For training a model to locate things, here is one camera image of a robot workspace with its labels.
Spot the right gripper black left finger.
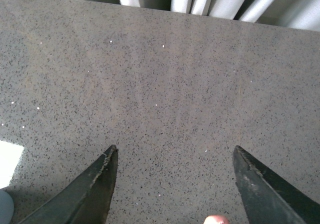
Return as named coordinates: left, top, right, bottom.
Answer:
left=21, top=145, right=118, bottom=224

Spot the pink chopstick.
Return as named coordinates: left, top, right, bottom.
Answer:
left=203, top=215, right=230, bottom=224

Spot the light blue plastic cup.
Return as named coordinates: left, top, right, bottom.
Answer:
left=0, top=189, right=14, bottom=224

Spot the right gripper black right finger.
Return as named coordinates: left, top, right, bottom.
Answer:
left=232, top=145, right=320, bottom=224

